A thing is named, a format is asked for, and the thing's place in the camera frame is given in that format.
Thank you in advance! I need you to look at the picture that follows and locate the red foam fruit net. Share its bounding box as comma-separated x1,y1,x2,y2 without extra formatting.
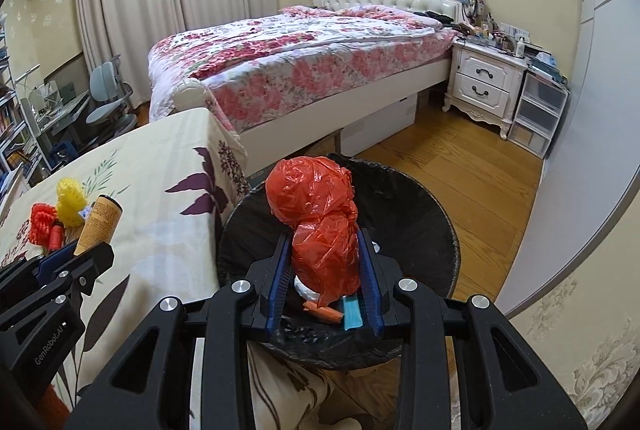
28,202,58,247

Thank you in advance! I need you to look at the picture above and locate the yellow label brown bottle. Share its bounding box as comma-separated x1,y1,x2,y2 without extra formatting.
74,195,122,256

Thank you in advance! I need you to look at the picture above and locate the yellow foam fruit net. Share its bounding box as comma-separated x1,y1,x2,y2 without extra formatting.
55,178,88,228

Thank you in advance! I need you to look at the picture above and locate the red plastic bag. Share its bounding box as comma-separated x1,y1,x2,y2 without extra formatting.
265,156,360,308

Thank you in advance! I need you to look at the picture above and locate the red bottle black cap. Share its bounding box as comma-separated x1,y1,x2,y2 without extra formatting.
48,220,65,252

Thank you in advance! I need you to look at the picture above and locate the black lined trash bin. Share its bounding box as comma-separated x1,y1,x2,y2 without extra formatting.
216,154,461,370

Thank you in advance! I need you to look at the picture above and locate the white bookshelf with books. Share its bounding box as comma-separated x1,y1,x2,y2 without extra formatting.
1,12,46,197

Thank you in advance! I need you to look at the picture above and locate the floral cream bed sheet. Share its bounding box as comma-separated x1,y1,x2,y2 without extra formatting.
1,108,247,429

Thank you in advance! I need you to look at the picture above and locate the grey study desk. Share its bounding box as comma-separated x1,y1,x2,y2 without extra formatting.
20,91,91,166

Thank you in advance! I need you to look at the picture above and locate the light blue desk chair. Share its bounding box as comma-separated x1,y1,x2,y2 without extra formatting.
86,54,137,146

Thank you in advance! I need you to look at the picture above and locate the plastic drawer storage unit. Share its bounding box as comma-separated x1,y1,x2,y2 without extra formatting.
508,68,570,159

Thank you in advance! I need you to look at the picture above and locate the white nightstand with drawers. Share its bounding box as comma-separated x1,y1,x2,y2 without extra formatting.
442,38,527,140

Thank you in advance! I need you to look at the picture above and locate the pink floral quilt bed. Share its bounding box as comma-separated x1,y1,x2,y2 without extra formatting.
148,4,458,133

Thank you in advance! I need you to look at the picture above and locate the white round bed post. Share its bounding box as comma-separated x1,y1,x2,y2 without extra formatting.
171,78,212,112

